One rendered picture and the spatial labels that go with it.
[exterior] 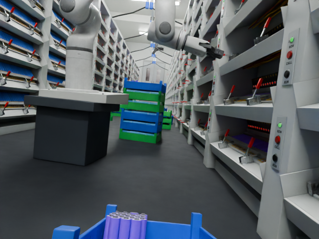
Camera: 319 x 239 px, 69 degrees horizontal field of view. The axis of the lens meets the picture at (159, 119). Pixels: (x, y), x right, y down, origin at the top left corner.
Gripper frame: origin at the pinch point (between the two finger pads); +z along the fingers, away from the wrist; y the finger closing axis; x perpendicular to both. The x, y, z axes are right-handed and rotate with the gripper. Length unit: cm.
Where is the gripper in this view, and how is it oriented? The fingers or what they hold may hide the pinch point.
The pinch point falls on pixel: (218, 53)
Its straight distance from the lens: 107.6
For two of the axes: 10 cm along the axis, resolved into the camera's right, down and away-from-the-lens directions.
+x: 3.2, -9.5, -0.6
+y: 0.1, 0.7, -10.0
